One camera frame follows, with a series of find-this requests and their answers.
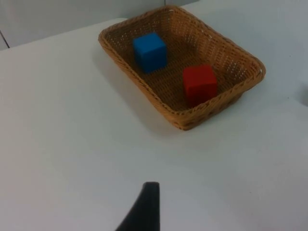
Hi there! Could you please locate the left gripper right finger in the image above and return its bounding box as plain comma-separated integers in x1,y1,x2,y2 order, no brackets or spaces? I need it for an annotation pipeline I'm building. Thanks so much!
301,83,308,107

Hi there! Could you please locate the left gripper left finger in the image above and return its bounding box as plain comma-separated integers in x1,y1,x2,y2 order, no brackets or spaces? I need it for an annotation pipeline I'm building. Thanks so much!
115,181,161,231

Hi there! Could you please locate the red cube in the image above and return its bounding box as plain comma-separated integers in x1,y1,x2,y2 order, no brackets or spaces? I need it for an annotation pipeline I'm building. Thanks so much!
182,64,218,106

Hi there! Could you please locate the blue cube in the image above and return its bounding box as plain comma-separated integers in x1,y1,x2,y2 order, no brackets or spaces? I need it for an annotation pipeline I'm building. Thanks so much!
132,32,167,74

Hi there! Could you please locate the brown wicker basket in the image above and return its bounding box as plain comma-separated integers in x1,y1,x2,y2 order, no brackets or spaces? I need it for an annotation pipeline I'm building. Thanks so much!
98,5,267,132

